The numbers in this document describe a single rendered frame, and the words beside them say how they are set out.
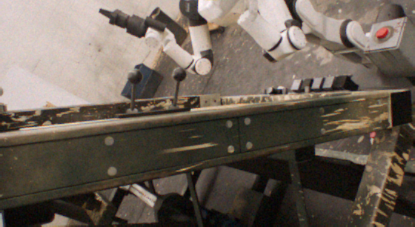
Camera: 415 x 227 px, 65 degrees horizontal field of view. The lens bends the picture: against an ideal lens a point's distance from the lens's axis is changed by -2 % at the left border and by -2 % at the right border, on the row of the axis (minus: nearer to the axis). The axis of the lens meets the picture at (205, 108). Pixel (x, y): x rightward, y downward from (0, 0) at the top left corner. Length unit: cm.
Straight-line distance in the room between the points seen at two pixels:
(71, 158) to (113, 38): 606
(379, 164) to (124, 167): 81
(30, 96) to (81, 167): 446
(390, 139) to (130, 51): 588
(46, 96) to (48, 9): 201
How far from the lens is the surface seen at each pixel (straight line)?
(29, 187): 58
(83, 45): 649
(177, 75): 85
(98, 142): 58
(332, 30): 173
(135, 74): 81
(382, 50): 118
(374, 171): 115
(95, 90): 650
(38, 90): 502
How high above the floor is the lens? 173
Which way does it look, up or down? 27 degrees down
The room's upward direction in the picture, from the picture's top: 59 degrees counter-clockwise
